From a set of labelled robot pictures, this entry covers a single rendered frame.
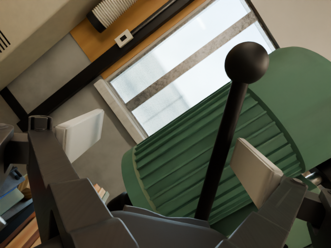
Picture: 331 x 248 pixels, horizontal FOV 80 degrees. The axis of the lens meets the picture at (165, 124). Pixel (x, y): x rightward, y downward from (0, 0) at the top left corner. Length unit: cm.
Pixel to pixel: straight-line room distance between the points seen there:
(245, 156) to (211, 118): 11
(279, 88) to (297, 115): 4
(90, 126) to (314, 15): 195
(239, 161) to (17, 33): 178
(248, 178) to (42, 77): 201
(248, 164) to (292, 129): 12
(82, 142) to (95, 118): 3
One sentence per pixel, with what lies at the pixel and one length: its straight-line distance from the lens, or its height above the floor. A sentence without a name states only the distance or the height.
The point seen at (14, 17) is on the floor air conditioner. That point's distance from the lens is 188.
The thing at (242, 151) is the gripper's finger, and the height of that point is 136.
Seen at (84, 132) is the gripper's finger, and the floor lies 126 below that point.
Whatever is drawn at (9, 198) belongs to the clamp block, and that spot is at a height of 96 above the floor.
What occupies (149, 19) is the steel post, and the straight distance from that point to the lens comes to 169.
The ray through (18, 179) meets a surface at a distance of 48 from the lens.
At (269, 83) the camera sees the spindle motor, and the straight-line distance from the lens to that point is 29.
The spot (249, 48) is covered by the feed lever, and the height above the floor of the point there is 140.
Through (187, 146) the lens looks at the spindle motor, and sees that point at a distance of 27.
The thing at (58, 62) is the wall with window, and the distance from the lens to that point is 201.
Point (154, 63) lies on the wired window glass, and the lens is 179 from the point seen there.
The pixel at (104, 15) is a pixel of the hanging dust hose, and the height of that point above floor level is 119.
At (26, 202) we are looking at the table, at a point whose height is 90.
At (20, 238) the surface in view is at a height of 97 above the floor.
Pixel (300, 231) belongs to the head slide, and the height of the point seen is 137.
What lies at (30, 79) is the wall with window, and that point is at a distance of 215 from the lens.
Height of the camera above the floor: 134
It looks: 9 degrees down
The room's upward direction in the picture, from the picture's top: 55 degrees clockwise
